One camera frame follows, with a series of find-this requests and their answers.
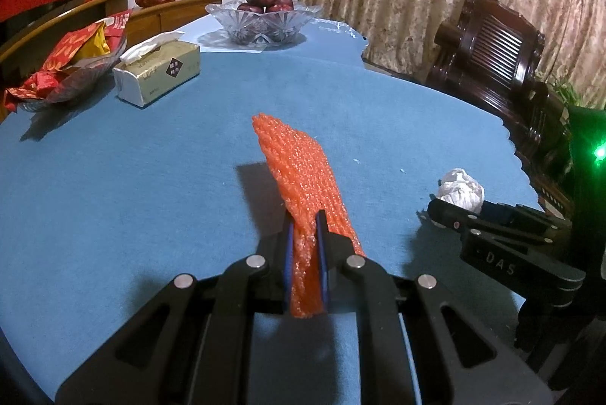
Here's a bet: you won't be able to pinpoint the white tissue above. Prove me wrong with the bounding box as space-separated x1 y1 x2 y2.
436 168 485 213

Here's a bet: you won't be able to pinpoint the orange foam net sleeve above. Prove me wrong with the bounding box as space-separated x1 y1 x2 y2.
251 114 365 319

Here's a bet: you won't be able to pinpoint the dark wooden side table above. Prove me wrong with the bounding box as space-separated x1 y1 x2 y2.
518 82 574 218

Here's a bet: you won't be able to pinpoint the green potted plant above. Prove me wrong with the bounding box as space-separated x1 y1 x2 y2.
540 72 583 106

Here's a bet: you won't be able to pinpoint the dark wooden armchair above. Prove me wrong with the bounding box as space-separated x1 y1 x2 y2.
425 0 551 141

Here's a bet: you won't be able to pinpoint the blue tablecloth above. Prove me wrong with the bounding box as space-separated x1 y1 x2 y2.
1 27 537 398

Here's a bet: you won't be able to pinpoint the glass fruit bowl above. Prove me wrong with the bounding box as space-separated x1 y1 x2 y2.
205 0 323 46

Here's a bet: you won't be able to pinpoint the tissue box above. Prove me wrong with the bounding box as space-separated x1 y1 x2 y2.
113 30 200 108

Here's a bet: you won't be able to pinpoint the glass snack dish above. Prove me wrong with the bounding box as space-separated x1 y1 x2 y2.
19 36 127 113

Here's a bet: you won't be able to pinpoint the red snack packets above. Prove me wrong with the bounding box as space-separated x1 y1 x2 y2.
2 9 133 113

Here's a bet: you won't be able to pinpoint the wooden sideboard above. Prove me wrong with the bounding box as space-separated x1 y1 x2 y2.
0 0 230 122

